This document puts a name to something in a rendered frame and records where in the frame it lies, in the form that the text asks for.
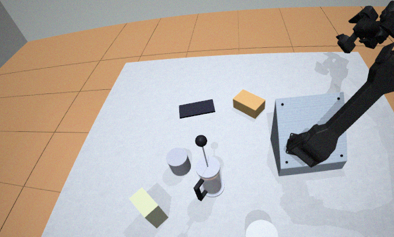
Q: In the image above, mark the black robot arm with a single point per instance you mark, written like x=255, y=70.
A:
x=316, y=145

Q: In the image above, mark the tan rectangular block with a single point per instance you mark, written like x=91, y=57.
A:
x=249, y=103

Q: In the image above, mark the french press coffee maker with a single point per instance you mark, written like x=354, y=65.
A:
x=208, y=170

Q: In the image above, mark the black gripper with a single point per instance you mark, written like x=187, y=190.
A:
x=362, y=21

